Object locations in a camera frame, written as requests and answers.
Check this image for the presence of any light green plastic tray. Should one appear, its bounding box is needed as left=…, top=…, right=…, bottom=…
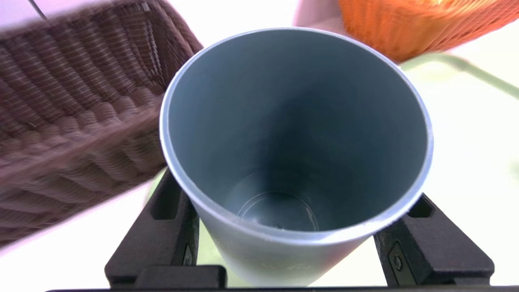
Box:
left=144, top=52, right=519, bottom=288

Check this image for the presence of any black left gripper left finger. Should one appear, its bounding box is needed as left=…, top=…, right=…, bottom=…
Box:
left=105, top=167, right=200, bottom=284

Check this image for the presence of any blue-grey plastic cup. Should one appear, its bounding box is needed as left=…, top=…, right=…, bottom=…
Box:
left=159, top=27, right=434, bottom=288

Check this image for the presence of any orange wicker basket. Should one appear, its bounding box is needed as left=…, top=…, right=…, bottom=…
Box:
left=338, top=0, right=519, bottom=63

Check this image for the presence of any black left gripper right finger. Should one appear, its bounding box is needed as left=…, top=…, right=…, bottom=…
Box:
left=373, top=193, right=496, bottom=287

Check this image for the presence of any dark brown wicker basket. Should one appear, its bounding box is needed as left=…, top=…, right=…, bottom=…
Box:
left=0, top=0, right=203, bottom=248

